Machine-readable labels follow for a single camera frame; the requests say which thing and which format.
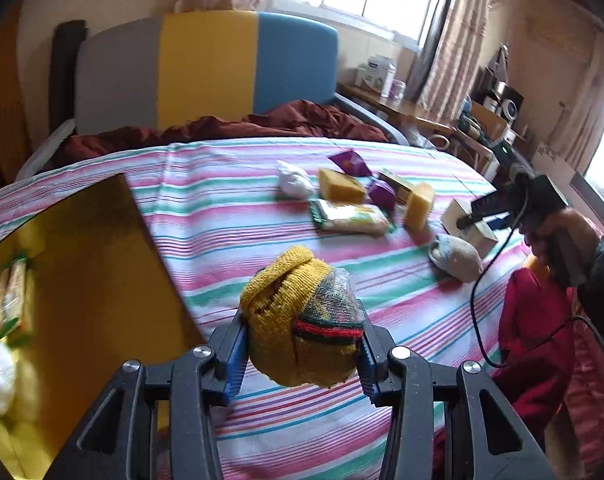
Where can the grey bed rail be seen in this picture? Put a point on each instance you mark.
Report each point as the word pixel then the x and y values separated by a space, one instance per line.
pixel 377 120

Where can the orange snack packet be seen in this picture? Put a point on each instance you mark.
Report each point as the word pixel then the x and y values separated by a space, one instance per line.
pixel 14 290

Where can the grey yellow blue headboard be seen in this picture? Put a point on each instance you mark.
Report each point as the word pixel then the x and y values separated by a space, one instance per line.
pixel 206 60

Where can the white carton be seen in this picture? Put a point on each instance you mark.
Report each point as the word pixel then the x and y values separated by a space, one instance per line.
pixel 374 72

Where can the white bed rail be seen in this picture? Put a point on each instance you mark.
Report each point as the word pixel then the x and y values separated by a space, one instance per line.
pixel 46 146

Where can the white and purple cup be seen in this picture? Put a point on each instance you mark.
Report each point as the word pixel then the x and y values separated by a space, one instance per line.
pixel 398 91

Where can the red clothing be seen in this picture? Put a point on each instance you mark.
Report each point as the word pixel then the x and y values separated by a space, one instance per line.
pixel 532 335

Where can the purple snack packet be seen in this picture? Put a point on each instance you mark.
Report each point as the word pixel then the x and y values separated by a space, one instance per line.
pixel 352 162
pixel 382 194

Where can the wooden desk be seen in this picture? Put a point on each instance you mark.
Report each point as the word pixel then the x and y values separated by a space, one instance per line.
pixel 407 110

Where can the striped bed sheet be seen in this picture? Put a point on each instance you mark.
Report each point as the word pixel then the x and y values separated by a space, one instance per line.
pixel 221 240

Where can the wooden wardrobe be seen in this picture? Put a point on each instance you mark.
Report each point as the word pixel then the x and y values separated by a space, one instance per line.
pixel 1 110

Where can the green-edged rice cracker packet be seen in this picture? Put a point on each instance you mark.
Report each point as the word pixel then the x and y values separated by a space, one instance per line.
pixel 352 216

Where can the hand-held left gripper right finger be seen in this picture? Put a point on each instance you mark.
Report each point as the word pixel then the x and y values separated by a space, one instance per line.
pixel 369 365

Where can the maroon blanket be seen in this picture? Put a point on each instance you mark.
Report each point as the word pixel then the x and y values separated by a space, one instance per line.
pixel 282 122

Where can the yellow sponge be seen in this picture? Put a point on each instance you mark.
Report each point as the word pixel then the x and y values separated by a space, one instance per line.
pixel 341 185
pixel 418 207

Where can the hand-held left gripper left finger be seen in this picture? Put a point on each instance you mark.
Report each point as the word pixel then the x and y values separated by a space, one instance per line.
pixel 234 360

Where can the gold rectangular small box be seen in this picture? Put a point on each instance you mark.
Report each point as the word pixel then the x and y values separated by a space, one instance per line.
pixel 396 182

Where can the small beige box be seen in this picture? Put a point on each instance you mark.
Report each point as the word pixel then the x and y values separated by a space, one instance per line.
pixel 469 235

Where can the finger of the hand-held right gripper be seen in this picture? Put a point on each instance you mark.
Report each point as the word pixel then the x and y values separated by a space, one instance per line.
pixel 492 201
pixel 487 221

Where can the gold tin box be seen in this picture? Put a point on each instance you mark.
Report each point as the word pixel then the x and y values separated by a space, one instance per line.
pixel 81 260

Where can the person's right hand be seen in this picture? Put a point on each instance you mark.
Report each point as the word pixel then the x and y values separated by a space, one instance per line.
pixel 577 227

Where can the wooden shelf unit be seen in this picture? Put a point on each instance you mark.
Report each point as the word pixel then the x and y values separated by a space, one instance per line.
pixel 487 115

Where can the black post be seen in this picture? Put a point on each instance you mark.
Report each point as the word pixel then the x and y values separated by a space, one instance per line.
pixel 66 70

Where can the yellow knitted sock bundle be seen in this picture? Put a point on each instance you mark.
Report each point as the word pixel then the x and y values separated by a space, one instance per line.
pixel 282 310

